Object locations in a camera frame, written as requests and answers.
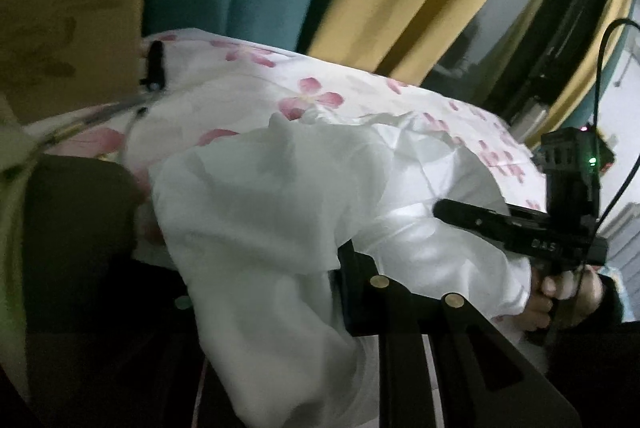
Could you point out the dark cloth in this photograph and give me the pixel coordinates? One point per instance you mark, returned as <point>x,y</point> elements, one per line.
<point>75,233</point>

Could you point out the white radiator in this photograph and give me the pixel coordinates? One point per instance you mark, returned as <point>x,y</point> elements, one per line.
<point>627,238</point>

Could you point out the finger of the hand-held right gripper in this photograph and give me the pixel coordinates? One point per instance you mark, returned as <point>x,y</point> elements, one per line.
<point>465,215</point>

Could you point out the brown cardboard board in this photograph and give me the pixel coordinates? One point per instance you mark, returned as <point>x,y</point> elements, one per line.
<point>65,33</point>

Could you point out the silver metal cylinder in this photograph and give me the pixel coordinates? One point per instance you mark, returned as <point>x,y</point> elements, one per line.
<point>531,120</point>

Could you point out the pink floral bed sheet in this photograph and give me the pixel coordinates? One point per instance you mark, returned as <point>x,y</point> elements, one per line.
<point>350,88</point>

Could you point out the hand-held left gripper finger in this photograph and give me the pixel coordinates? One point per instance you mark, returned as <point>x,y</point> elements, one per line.
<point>360,298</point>

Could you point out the person's right hand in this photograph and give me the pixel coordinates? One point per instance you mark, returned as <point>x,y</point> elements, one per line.
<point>587,298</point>

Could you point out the dark window pane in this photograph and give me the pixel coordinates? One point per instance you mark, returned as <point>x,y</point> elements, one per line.
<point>500,33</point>

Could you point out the small black device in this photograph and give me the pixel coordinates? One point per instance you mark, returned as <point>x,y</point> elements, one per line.
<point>154,63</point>

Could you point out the large white garment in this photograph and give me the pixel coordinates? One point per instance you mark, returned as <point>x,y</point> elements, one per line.
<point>260,208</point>

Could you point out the person's right forearm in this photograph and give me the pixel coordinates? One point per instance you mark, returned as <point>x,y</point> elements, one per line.
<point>612,303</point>

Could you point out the narrow yellow curtain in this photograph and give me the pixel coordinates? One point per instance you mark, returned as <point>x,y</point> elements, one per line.
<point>590,73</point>

